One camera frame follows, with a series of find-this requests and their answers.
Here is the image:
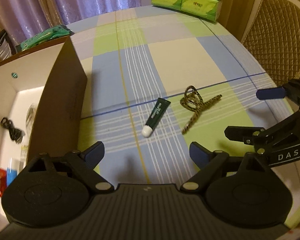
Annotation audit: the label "leopard hair claw clip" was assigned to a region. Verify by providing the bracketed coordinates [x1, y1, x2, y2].
[180, 86, 222, 134]

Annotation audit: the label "cotton swab packet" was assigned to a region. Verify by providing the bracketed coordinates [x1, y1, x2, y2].
[25, 104, 37, 136]

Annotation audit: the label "blue cream tube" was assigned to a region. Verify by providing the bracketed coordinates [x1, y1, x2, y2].
[6, 158, 19, 186]

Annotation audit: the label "black usb cable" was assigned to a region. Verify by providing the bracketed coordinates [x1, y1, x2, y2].
[0, 117, 26, 144]

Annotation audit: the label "dark green small tube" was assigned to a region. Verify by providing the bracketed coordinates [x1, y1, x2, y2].
[141, 98, 171, 138]

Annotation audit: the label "red candy packet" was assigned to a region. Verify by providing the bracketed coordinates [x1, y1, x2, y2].
[0, 168, 7, 197]

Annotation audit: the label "quilted chair cushion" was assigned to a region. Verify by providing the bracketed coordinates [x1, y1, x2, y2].
[243, 0, 300, 86]

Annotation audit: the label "brown cardboard storage box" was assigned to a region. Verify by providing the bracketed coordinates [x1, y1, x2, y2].
[0, 36, 88, 230]

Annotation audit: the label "checkered tablecloth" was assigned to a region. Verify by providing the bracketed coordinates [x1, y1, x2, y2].
[68, 6, 293, 185]

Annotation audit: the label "green wet wipe packets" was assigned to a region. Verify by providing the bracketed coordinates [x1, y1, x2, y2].
[16, 24, 74, 52]

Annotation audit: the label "white paper bag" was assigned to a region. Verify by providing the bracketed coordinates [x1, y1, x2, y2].
[0, 29, 16, 60]

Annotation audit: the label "purple curtain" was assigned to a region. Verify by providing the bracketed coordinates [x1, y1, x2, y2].
[0, 0, 141, 44]

